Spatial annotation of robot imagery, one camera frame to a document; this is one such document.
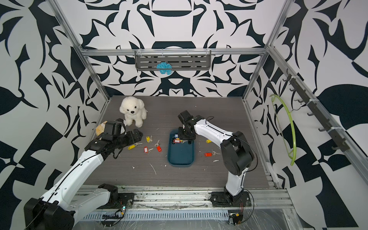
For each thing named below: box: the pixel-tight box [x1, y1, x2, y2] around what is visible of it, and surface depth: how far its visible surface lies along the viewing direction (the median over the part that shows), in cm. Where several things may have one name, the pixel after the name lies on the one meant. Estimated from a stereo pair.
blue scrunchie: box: [156, 61, 173, 76], surface depth 93 cm
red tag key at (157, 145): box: [154, 139, 163, 153], surface depth 96 cm
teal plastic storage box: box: [167, 128, 196, 168], surface depth 93 cm
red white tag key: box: [143, 146, 154, 154], surface depth 93 cm
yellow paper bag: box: [95, 120, 108, 137], surface depth 99 cm
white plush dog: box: [119, 96, 148, 128], surface depth 95 cm
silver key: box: [146, 135, 153, 143], surface depth 98 cm
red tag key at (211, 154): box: [204, 151, 221, 157], surface depth 93 cm
